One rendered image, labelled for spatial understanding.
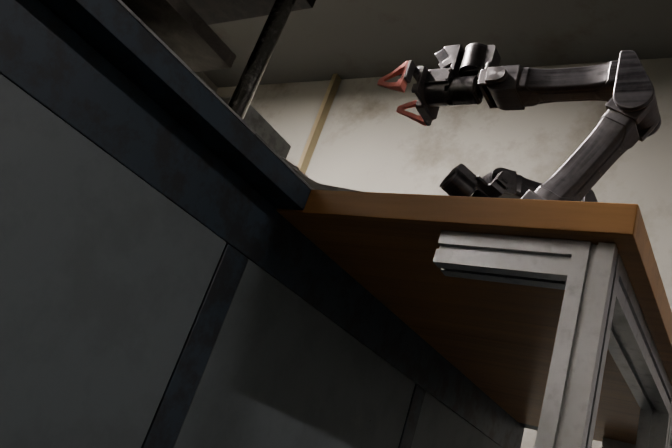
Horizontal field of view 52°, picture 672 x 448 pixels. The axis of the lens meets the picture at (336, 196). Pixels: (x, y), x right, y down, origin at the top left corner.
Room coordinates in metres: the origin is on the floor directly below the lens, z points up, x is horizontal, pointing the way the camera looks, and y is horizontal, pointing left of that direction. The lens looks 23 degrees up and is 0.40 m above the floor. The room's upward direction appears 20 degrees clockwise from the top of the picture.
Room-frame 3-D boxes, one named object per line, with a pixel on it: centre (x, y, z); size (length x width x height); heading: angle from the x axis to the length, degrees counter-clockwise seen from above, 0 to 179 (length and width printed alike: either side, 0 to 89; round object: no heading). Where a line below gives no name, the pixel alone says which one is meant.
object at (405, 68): (1.20, -0.05, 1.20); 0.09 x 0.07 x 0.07; 52
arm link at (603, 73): (1.02, -0.33, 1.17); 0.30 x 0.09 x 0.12; 52
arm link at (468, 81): (1.15, -0.17, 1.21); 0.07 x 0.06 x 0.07; 52
